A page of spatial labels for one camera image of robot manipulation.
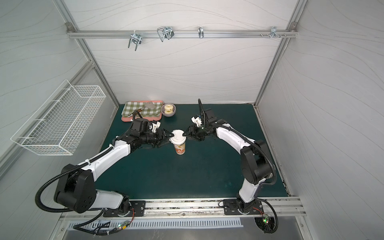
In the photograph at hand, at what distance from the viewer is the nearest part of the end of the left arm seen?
645 mm

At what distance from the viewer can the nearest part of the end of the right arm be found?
67cm

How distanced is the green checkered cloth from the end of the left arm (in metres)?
0.42

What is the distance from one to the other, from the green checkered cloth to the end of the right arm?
441 mm

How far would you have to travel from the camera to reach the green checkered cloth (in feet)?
3.81
